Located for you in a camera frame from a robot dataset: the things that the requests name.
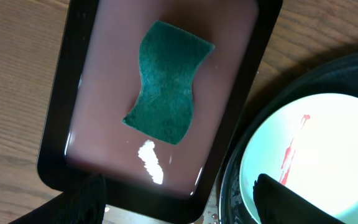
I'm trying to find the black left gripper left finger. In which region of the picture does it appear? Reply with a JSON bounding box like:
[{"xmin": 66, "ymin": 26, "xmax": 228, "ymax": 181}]
[{"xmin": 11, "ymin": 174, "xmax": 106, "ymax": 224}]

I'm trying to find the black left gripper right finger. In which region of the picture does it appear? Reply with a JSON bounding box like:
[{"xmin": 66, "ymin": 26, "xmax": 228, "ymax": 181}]
[{"xmin": 253, "ymin": 174, "xmax": 344, "ymax": 224}]

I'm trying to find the light blue plate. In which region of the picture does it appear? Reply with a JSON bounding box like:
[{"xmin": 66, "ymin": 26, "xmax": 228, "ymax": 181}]
[{"xmin": 239, "ymin": 93, "xmax": 358, "ymax": 223}]

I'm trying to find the green scrubbing sponge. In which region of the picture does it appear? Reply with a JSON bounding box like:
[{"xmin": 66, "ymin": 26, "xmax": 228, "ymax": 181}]
[{"xmin": 122, "ymin": 21, "xmax": 214, "ymax": 145}]

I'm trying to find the red rectangular tray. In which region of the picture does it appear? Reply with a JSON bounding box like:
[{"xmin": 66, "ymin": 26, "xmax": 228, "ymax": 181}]
[{"xmin": 37, "ymin": 1, "xmax": 282, "ymax": 223}]

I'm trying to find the round black tray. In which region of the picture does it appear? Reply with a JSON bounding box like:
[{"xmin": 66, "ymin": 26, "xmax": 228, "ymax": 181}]
[{"xmin": 218, "ymin": 53, "xmax": 358, "ymax": 224}]

